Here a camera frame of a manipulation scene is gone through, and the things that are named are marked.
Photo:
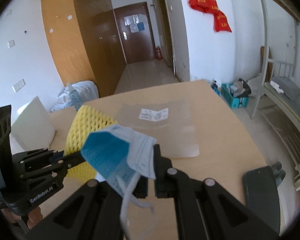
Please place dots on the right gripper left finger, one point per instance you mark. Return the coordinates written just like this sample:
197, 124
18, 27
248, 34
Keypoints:
92, 212

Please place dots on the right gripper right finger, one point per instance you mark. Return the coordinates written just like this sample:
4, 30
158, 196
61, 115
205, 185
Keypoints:
205, 209

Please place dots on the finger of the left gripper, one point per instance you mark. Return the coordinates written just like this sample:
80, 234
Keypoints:
42, 154
66, 162

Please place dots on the yellow foam fruit net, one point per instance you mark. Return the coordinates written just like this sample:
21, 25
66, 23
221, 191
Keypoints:
86, 121

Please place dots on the blue surgical face mask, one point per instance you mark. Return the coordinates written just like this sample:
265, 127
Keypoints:
121, 156

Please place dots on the brown paper sheet with label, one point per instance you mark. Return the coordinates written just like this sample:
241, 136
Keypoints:
169, 123

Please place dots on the white foam box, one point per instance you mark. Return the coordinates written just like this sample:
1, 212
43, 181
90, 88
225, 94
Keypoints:
33, 129

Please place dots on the white plastic bag bundle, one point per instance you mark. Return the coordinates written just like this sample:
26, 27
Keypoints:
76, 95

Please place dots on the black slippers on floor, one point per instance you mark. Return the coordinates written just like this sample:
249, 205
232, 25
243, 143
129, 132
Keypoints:
278, 172

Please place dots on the teal cardboard box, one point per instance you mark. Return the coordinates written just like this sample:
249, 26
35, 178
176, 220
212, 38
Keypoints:
236, 94

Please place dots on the wooden wardrobe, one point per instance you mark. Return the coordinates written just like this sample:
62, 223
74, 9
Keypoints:
84, 42

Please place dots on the grey metal bunk bed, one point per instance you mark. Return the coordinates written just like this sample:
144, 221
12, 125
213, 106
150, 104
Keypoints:
278, 92

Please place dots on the red fire extinguisher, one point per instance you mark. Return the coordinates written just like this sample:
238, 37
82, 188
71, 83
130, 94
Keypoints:
158, 53

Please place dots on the dark brown entrance door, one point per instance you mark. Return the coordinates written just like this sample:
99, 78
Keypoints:
136, 32

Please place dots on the side room doorway frame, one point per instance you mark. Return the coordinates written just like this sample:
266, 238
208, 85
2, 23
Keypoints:
165, 35

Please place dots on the red banners on wall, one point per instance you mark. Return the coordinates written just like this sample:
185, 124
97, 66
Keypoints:
220, 21

